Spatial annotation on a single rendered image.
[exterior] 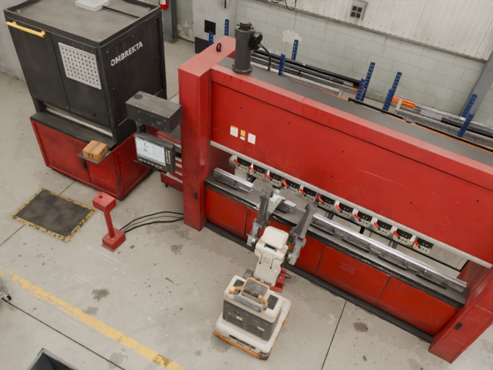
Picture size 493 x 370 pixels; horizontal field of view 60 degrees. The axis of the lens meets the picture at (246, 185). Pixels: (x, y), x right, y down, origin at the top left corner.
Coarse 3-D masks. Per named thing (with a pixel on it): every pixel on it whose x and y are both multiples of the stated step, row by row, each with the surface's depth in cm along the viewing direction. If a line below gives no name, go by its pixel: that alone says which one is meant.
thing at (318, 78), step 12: (252, 60) 592; (264, 60) 590; (276, 60) 598; (288, 60) 594; (276, 72) 572; (288, 72) 578; (300, 72) 575; (312, 72) 577; (324, 72) 580; (312, 84) 560; (324, 84) 569; (336, 84) 562; (348, 84) 567
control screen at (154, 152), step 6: (138, 138) 438; (138, 144) 445; (144, 144) 440; (150, 144) 436; (156, 144) 432; (138, 150) 452; (144, 150) 447; (150, 150) 443; (156, 150) 439; (162, 150) 435; (144, 156) 454; (150, 156) 449; (156, 156) 445; (162, 156) 441; (162, 162) 447
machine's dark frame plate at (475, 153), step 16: (224, 64) 412; (272, 80) 398; (288, 80) 401; (304, 96) 383; (320, 96) 385; (352, 112) 371; (368, 112) 373; (400, 128) 360; (416, 128) 362; (432, 144) 348; (448, 144) 350; (464, 144) 352; (480, 160) 338
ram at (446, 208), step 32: (224, 96) 421; (224, 128) 448; (256, 128) 425; (288, 128) 404; (320, 128) 386; (256, 160) 453; (288, 160) 429; (320, 160) 408; (352, 160) 388; (384, 160) 371; (320, 192) 433; (352, 192) 411; (384, 192) 392; (416, 192) 374; (448, 192) 358; (480, 192) 343; (416, 224) 395; (448, 224) 377; (480, 224) 361; (480, 256) 380
